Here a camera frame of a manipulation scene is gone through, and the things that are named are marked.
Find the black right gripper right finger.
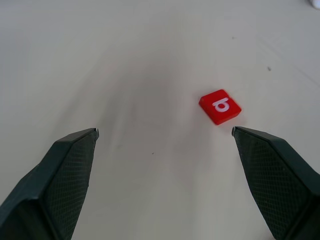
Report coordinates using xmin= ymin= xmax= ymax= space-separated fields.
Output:
xmin=231 ymin=125 xmax=320 ymax=240

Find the red letter tile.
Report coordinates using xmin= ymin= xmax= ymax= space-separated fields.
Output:
xmin=198 ymin=88 xmax=243 ymax=126

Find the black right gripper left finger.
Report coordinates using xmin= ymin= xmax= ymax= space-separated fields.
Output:
xmin=0 ymin=127 xmax=100 ymax=240

